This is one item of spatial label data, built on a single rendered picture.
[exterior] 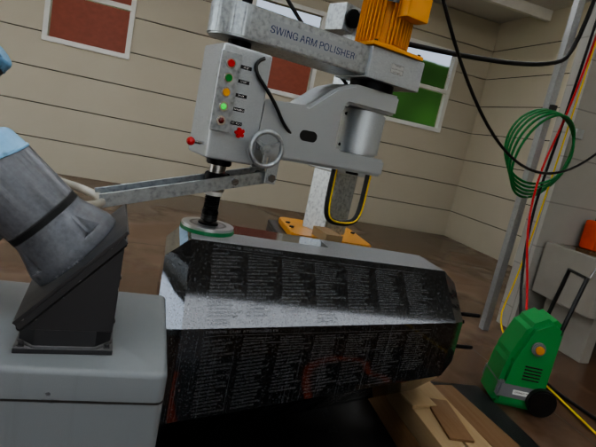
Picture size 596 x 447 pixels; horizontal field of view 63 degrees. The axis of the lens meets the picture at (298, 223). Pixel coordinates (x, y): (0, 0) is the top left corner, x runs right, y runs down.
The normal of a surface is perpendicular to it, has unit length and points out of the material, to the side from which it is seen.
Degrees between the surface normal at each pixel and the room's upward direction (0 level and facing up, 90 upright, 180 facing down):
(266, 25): 90
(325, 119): 90
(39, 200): 68
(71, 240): 64
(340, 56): 90
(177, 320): 60
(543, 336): 90
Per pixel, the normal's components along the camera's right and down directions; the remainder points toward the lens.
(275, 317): 0.34, -0.52
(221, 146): 0.49, 0.25
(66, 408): 0.26, 0.23
